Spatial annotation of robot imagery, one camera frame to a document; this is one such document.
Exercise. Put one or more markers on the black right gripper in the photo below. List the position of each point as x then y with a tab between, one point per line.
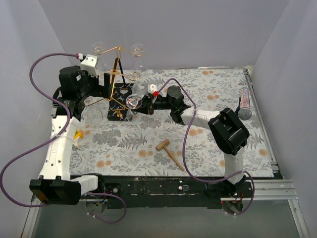
150	104

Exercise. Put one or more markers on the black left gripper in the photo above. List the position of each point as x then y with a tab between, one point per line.
101	84

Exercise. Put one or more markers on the clear wine glass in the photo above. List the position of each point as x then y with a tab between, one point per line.
133	102
97	49
137	51
92	111

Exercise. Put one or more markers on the gold wire wine glass rack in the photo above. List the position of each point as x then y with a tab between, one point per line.
119	76

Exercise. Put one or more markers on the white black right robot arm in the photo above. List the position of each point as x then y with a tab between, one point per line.
229	132

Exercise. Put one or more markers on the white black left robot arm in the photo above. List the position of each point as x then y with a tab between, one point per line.
54	184

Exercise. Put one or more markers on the black marbled rack base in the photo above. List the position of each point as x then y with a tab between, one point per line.
117	105

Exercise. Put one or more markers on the floral patterned table mat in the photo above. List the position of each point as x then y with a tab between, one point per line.
127	149

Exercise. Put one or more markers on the wooden toy mallet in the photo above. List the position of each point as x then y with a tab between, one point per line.
164	146

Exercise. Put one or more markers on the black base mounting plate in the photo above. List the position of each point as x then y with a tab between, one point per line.
175	192

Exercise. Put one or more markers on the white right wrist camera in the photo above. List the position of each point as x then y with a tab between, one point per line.
151	88

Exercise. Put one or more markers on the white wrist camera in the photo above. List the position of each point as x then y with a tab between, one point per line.
151	88
88	64

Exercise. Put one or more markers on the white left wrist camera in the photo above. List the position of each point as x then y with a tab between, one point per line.
88	64

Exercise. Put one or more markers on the aluminium frame rail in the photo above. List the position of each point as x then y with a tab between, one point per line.
274	189

